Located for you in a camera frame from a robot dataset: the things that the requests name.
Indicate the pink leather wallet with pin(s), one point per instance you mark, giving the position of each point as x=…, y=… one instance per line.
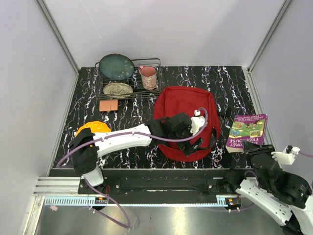
x=108, y=105

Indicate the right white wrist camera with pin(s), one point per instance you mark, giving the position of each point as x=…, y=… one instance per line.
x=287, y=156

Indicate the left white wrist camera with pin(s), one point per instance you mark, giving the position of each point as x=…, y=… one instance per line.
x=197, y=122

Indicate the pink patterned mug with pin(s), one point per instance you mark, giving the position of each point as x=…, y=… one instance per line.
x=148, y=76

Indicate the beige patterned plate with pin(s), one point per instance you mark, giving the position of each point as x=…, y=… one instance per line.
x=118, y=90

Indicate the teal round plate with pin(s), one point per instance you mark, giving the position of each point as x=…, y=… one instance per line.
x=116, y=67

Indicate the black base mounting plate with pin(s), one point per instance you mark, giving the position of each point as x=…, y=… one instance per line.
x=119, y=181

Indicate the orange yellow plate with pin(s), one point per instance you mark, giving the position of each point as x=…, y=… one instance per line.
x=95, y=126

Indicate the aluminium frame rail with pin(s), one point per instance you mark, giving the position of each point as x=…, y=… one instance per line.
x=75, y=191

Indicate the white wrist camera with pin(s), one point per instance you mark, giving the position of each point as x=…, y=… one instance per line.
x=287, y=156
x=197, y=122

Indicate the red student backpack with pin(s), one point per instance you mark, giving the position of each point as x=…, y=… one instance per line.
x=176, y=99

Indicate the purple treehouse book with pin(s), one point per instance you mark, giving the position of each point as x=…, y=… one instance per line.
x=250, y=128

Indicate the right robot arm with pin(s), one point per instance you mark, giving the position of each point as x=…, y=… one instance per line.
x=286, y=197

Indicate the dark wire dish rack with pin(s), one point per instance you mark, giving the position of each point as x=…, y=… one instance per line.
x=135, y=82

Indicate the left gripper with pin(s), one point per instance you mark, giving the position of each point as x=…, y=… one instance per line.
x=188, y=149

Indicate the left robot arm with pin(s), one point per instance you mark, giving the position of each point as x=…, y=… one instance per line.
x=89, y=145

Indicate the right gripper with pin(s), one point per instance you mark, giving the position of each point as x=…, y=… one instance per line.
x=248, y=147

